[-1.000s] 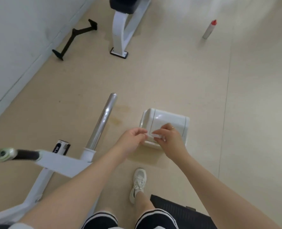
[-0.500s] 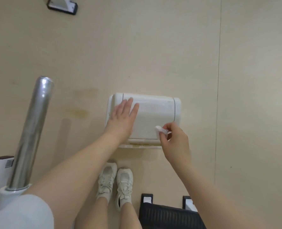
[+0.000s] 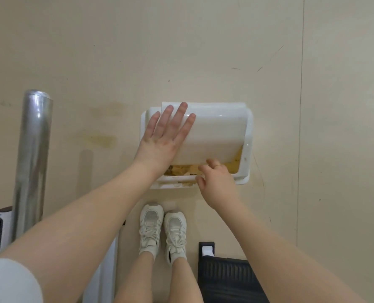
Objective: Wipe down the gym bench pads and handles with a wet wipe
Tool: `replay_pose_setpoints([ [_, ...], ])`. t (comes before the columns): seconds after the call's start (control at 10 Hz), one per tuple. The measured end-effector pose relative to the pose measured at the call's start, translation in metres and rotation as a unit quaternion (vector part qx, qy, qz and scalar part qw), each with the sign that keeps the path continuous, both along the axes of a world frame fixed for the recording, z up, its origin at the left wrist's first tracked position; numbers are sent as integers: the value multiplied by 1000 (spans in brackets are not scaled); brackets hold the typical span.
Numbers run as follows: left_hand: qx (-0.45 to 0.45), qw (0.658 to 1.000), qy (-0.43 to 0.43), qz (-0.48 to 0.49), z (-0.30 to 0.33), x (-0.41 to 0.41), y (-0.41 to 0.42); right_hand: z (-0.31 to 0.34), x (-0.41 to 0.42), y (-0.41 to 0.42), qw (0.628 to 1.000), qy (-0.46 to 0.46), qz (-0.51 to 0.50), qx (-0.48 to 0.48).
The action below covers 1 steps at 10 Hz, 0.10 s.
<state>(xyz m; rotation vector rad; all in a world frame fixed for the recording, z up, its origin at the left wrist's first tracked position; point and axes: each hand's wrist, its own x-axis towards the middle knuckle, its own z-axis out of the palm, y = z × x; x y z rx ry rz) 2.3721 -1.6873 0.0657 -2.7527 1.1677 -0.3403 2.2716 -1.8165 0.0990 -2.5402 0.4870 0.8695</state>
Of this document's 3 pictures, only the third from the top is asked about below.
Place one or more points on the person's right beige sneaker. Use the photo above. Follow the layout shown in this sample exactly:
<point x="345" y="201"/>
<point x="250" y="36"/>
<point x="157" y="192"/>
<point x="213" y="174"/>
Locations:
<point x="176" y="236"/>

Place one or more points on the person's left hand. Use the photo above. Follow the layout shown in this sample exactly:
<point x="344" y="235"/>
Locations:
<point x="161" y="141"/>

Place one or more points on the person's grey white shirt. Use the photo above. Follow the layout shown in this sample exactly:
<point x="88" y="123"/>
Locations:
<point x="10" y="280"/>

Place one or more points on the person's right hand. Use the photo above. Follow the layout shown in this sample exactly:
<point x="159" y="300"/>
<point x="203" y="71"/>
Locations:
<point x="218" y="186"/>

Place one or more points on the person's beige sneaker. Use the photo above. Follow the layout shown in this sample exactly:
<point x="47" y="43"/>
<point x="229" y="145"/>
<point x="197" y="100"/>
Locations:
<point x="176" y="236"/>
<point x="150" y="230"/>

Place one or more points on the person's right forearm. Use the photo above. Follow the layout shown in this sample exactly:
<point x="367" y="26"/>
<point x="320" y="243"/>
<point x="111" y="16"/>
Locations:
<point x="285" y="258"/>

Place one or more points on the person's left forearm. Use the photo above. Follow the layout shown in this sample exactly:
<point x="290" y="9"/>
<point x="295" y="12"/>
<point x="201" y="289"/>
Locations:
<point x="79" y="236"/>

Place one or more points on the white plastic trash bin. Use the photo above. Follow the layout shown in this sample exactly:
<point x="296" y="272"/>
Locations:
<point x="218" y="132"/>

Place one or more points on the brown trash in bin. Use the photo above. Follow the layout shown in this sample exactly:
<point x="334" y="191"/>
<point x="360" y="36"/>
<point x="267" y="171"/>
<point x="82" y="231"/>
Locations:
<point x="180" y="170"/>

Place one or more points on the person's leg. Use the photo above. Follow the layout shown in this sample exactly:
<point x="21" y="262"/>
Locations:
<point x="136" y="277"/>
<point x="184" y="280"/>

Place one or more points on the person's left beige sneaker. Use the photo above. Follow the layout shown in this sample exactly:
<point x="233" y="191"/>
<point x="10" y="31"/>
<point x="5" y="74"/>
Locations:
<point x="150" y="230"/>

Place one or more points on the person's right leg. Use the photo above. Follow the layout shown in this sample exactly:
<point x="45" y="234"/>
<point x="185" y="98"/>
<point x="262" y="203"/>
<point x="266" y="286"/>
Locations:
<point x="184" y="280"/>

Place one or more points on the white exercise machine black roller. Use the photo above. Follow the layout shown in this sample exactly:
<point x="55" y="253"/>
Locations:
<point x="32" y="154"/>

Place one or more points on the person's left leg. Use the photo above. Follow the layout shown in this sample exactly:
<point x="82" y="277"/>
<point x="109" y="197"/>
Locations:
<point x="136" y="277"/>

